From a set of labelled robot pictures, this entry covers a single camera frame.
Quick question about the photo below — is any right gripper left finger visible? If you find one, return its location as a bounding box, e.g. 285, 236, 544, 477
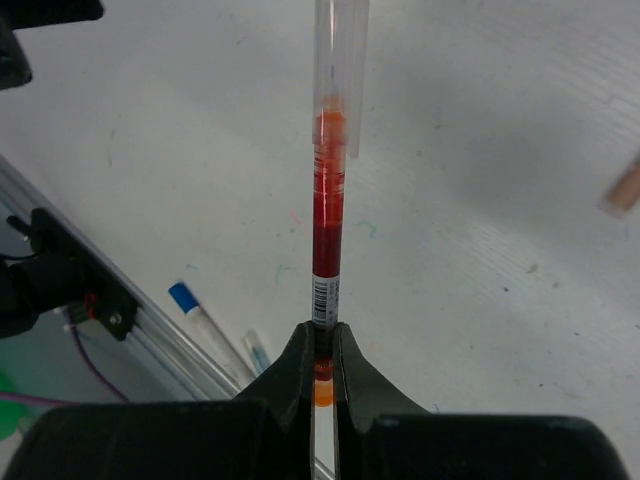
233, 322, 315, 479

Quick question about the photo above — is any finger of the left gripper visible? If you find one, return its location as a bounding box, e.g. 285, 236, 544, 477
599, 154, 640, 218

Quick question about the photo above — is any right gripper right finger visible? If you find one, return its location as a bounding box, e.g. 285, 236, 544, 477
332, 323, 431, 479

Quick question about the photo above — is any light blue pen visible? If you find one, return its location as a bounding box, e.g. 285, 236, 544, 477
241, 330, 271, 375

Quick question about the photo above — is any blue cap white marker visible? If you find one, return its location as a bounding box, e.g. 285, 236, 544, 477
168, 282, 246, 387

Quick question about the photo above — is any red ink pen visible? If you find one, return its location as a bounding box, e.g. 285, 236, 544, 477
311, 95, 347, 408

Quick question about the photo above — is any clear pen cap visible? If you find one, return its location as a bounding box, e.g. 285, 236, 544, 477
312, 1, 370, 159

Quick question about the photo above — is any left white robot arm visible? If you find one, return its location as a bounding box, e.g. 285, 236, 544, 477
1, 1, 639, 216

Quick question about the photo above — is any aluminium front rail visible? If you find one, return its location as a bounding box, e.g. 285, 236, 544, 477
1, 159, 242, 399

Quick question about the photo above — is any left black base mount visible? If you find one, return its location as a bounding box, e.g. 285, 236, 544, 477
1, 208, 139, 341

